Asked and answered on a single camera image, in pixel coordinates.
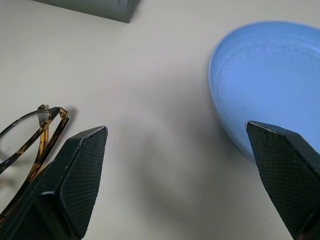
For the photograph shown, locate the grey box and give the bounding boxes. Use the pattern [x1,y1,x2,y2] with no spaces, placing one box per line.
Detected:
[31,0,141,24]

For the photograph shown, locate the blue bowl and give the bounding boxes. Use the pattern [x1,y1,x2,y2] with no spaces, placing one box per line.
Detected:
[207,20,320,163]

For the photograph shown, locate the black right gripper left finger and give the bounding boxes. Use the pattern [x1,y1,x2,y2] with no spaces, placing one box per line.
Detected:
[0,125,109,240]

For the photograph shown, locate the tortoiseshell eyeglasses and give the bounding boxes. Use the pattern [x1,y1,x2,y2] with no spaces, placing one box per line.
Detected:
[0,104,70,223]

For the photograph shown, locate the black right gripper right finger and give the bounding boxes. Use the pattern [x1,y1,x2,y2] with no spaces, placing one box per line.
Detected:
[245,120,320,240]

